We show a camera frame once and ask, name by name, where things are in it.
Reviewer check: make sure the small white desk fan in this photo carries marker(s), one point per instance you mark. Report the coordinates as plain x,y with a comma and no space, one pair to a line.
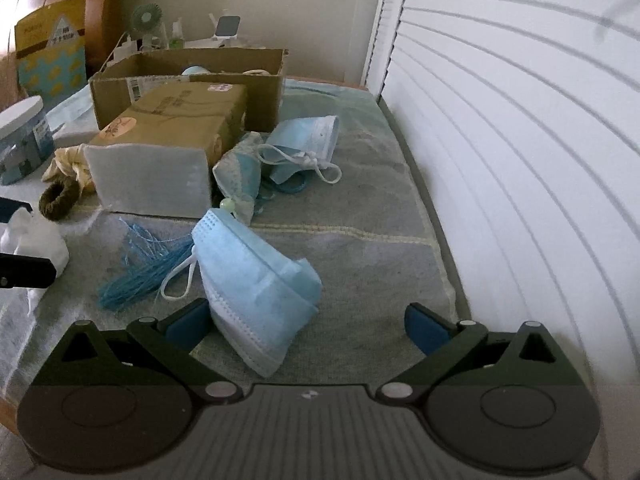
146,19

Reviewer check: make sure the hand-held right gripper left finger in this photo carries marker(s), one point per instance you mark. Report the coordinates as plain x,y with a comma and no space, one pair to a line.
186,327

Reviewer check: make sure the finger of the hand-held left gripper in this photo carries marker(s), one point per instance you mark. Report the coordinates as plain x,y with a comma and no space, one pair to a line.
27,271
12,208

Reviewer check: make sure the clear blue plastic bags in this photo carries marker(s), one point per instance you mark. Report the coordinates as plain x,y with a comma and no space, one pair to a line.
255,285

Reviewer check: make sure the pale green bead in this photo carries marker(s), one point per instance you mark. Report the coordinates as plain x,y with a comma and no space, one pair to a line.
227,205

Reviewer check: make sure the small brown cylinder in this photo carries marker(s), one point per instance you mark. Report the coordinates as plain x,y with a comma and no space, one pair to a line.
56,202

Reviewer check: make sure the round tin with white lid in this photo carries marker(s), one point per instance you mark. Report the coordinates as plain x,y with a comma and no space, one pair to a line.
22,135

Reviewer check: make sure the closed brown cardboard box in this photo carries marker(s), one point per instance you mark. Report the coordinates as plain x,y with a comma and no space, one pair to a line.
175,115

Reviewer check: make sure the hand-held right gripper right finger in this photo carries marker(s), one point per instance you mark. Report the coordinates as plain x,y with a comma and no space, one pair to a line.
424,331

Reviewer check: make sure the white louvered door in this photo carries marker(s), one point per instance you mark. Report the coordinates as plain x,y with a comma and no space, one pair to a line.
525,135

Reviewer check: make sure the white cloth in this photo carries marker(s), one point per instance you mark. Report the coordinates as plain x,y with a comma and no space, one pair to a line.
35,242

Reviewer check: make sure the yellow and blue packet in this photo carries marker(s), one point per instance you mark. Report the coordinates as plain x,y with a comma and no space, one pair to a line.
50,47

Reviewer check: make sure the green card holder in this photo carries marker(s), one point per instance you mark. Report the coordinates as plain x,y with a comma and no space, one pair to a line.
175,35

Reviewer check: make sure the blue thread tassel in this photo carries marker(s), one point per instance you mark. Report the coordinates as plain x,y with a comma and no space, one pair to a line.
137,267

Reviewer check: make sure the patterned blue cloth pouch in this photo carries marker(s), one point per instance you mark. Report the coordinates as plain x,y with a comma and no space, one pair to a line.
236,170

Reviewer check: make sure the white foam block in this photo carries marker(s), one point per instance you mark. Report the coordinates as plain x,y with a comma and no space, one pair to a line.
150,182

